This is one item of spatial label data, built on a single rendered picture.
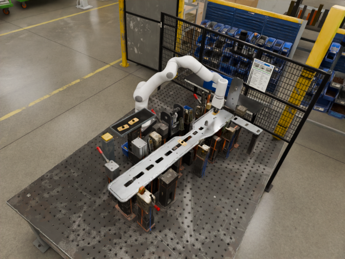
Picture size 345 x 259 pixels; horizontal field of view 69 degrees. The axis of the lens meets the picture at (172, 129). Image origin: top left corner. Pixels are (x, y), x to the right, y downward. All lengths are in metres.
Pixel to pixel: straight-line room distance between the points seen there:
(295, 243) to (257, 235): 0.39
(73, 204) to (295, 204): 2.42
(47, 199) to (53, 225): 0.23
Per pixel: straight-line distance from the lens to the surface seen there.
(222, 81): 2.15
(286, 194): 3.38
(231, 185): 2.28
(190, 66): 2.06
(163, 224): 1.98
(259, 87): 2.68
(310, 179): 3.71
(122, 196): 1.75
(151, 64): 4.88
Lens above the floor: 2.45
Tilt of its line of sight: 41 degrees down
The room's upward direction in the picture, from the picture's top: 6 degrees clockwise
